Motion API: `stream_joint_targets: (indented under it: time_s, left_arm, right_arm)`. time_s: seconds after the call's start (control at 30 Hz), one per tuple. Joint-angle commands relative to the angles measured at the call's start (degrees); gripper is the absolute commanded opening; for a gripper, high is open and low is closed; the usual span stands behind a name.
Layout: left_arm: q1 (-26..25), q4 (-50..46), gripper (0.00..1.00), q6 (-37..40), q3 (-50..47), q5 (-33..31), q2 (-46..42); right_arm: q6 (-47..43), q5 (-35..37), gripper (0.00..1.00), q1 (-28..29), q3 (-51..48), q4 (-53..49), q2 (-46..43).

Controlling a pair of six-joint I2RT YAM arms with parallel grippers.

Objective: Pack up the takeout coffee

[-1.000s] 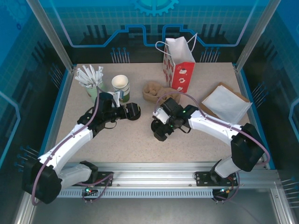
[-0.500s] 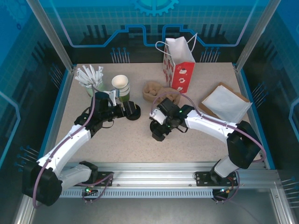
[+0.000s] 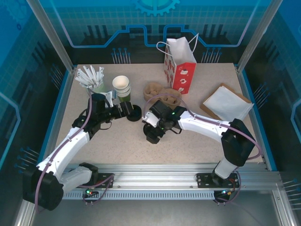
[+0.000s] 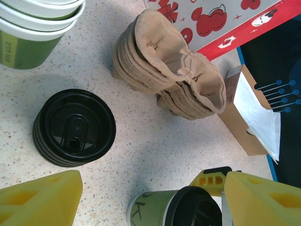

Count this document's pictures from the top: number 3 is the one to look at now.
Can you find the slotted grey cable duct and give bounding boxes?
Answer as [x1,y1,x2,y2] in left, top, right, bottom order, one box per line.
[36,191,217,201]

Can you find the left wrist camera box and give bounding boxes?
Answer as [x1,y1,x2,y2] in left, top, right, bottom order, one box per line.
[105,90,118,106]

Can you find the red white paper gift bag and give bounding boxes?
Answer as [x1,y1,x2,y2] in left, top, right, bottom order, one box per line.
[156,32,200,95]

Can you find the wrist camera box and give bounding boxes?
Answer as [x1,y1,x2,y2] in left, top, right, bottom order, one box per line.
[142,111,160,127]
[105,90,118,106]

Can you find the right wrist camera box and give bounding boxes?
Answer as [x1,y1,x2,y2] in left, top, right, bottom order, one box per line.
[142,111,160,127]

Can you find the aluminium side rail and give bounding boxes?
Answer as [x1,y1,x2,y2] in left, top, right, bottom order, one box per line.
[236,65,280,171]
[39,67,76,171]

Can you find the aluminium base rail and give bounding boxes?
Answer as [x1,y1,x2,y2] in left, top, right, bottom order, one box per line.
[30,163,282,189]

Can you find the aluminium frame post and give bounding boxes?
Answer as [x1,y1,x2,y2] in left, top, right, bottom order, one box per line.
[25,0,77,73]
[236,0,283,73]

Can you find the pale green straw holder cup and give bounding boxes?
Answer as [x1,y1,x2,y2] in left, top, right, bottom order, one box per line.
[86,81,106,95]

